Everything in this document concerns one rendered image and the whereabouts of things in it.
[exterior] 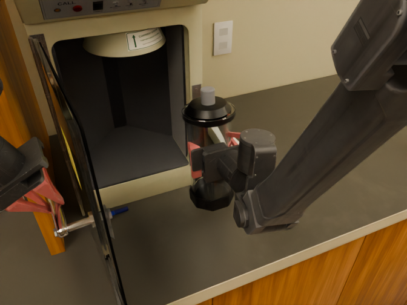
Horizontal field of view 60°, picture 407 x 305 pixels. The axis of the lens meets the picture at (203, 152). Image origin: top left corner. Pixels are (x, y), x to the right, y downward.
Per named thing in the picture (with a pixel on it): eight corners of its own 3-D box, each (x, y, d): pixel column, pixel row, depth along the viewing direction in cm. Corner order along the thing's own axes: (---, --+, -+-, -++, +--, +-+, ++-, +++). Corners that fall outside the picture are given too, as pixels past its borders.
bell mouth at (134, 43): (77, 34, 80) (71, 9, 77) (152, 24, 86) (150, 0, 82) (89, 63, 67) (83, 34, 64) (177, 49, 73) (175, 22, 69)
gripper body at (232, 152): (200, 150, 65) (217, 170, 60) (249, 137, 69) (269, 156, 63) (201, 178, 69) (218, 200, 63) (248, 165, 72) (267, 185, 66)
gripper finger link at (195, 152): (177, 132, 71) (194, 155, 64) (209, 124, 73) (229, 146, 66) (179, 160, 75) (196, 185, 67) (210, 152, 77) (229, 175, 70)
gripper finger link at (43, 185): (33, 206, 56) (-15, 174, 50) (70, 180, 57) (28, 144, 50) (39, 236, 52) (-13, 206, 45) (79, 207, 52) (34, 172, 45)
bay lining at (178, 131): (75, 135, 101) (40, 6, 79) (162, 116, 109) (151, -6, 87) (89, 190, 83) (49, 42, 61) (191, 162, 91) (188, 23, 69)
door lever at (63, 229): (82, 192, 58) (78, 180, 57) (96, 231, 51) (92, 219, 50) (47, 203, 56) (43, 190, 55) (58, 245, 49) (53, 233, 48)
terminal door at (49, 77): (85, 204, 83) (35, 34, 58) (126, 316, 61) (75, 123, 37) (81, 206, 82) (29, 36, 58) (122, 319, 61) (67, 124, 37)
